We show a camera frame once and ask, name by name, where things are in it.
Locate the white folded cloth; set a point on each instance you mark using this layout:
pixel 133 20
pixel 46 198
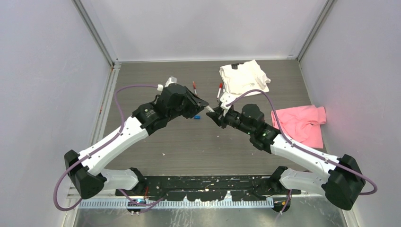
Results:
pixel 239 78

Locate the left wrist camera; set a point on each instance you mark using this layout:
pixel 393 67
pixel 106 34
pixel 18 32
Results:
pixel 170 80

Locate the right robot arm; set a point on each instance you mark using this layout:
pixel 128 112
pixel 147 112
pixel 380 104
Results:
pixel 337 178

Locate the orange brown gel pen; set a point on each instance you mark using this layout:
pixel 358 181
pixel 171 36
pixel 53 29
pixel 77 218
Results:
pixel 194 88

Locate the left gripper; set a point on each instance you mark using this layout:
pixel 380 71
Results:
pixel 201 103

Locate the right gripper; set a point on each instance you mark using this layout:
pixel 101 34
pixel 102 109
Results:
pixel 218 117

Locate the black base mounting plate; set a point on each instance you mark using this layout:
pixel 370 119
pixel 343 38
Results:
pixel 206 188

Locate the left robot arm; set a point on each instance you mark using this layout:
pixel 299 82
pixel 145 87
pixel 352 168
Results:
pixel 86 169

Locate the pink cloth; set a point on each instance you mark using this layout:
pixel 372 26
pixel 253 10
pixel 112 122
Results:
pixel 302 123

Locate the white pen yellow end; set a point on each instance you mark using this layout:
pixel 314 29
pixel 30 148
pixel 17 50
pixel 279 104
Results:
pixel 209 109

